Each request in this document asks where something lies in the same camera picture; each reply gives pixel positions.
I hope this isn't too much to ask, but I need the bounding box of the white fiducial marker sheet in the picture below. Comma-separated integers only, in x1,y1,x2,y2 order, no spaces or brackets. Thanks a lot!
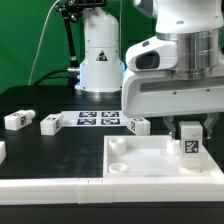
62,110,127,127

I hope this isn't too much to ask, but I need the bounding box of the black cable bundle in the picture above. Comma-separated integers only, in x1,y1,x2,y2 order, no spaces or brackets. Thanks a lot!
33,68,80,87

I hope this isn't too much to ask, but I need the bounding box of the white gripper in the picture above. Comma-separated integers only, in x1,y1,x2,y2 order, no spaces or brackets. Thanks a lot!
121,64,224,139

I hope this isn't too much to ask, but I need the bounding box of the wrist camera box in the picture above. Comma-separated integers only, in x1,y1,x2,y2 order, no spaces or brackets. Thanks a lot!
126,36,178,72

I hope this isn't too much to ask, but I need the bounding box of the white cable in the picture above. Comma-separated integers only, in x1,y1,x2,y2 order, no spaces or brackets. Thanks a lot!
27,0,63,87

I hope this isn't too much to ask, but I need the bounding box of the white square tabletop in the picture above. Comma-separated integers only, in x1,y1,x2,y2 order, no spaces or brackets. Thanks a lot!
103,135,209,178

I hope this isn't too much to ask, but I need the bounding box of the white obstacle fence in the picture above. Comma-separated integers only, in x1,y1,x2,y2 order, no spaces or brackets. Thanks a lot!
0,138,224,205

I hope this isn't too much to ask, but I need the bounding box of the white block left edge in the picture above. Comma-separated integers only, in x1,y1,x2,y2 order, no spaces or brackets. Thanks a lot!
0,141,6,165

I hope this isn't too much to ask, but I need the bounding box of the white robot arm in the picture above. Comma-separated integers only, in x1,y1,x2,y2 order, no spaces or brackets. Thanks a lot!
121,0,224,130

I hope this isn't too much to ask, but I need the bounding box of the black camera stand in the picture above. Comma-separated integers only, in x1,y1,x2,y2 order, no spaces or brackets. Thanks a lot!
55,0,107,87

